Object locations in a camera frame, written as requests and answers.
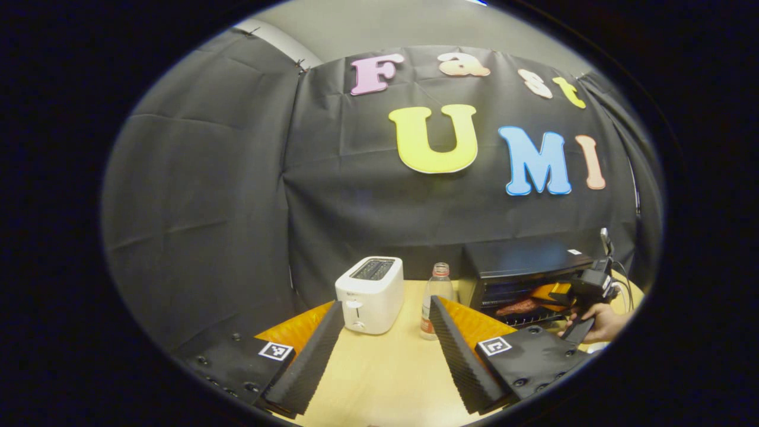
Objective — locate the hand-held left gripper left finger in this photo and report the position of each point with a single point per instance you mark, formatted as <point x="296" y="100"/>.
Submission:
<point x="314" y="362"/>

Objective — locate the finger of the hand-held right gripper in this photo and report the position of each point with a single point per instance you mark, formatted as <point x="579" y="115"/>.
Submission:
<point x="560" y="307"/>
<point x="548" y="290"/>

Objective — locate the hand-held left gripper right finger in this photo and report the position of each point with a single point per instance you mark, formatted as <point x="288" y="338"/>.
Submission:
<point x="462" y="362"/>

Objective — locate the red raw steak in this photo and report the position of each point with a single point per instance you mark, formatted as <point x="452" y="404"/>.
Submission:
<point x="516" y="307"/>

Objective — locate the black electric oven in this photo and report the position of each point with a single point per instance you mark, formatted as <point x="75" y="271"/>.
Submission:
<point x="522" y="261"/>

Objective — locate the clear bottle with red label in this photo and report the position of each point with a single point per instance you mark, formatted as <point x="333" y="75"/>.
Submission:
<point x="437" y="290"/>

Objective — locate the white toaster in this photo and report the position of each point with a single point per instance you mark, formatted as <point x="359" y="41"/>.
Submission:
<point x="370" y="296"/>

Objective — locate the black backdrop cloth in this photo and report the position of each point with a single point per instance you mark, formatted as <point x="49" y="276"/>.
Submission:
<point x="207" y="207"/>

